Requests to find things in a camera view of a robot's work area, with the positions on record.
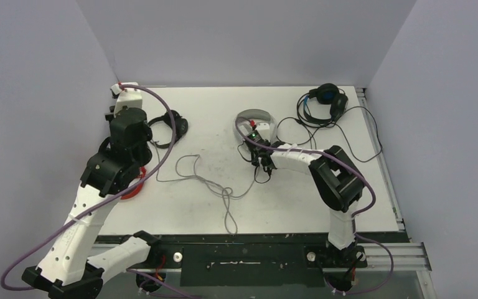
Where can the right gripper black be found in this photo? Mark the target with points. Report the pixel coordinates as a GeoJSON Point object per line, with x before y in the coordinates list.
{"type": "Point", "coordinates": [254, 146]}

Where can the small black headphones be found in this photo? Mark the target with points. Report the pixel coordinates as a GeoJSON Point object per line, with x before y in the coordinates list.
{"type": "Point", "coordinates": [179, 126]}

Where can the red black headphones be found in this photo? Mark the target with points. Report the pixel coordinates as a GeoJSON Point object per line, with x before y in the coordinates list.
{"type": "Point", "coordinates": [135, 191]}

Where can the white grey headphones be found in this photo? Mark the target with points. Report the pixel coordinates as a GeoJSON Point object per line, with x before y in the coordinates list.
{"type": "Point", "coordinates": [247, 120]}

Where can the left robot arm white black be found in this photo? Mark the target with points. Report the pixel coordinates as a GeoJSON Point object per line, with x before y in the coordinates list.
{"type": "Point", "coordinates": [67, 271]}

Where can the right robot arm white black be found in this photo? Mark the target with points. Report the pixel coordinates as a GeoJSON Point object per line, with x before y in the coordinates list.
{"type": "Point", "coordinates": [338, 188]}

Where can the black blue headphones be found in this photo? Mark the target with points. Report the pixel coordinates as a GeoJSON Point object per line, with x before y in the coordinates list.
{"type": "Point", "coordinates": [325, 94]}

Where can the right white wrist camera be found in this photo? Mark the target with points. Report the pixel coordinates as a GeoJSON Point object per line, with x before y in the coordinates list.
{"type": "Point", "coordinates": [262, 130]}

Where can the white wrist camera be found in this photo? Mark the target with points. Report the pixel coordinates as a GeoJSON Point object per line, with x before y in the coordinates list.
{"type": "Point", "coordinates": [262, 130]}
{"type": "Point", "coordinates": [125, 97]}

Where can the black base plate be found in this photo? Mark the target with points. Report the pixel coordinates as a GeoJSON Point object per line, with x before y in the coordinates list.
{"type": "Point", "coordinates": [253, 260]}

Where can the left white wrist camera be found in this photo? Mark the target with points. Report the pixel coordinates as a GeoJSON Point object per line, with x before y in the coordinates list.
{"type": "Point", "coordinates": [125, 97]}

